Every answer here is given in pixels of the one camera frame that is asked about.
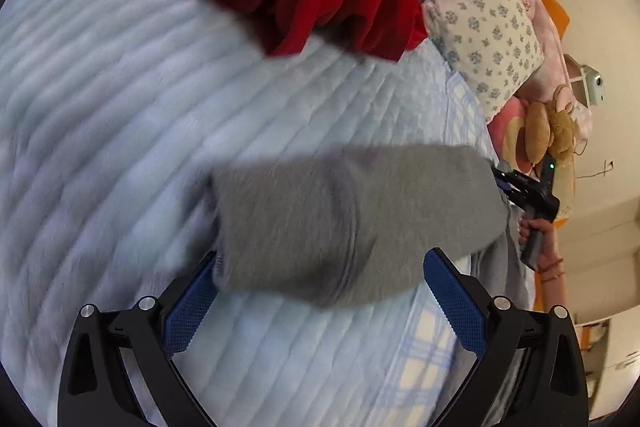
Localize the grey sweatshirt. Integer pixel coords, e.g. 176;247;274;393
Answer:
207;144;532;310

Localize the brown plush toy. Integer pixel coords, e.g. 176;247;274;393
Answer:
523;84;576;168

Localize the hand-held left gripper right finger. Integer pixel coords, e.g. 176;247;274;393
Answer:
423;248;591;427

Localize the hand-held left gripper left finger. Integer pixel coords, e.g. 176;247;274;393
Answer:
57;251;219;427

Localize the person's right forearm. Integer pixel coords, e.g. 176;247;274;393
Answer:
534;227;570;310

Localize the person's right hand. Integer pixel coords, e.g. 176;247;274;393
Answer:
517;216;557;260

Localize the wall socket with cable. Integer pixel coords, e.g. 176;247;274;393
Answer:
575;159;616;180

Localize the blue plaid bed sheet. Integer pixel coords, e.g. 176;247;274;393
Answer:
390;72;501;427

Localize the floral white pillow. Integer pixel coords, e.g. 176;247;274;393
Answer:
422;0;546;118

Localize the white wall device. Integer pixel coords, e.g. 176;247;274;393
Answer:
565;54;608;108

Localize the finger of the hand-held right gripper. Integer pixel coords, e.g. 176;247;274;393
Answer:
491;162;522;204

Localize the white cabinet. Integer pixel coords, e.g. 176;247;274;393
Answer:
572;316;640;422

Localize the pink round cushion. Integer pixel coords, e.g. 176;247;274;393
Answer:
487;99;538;174

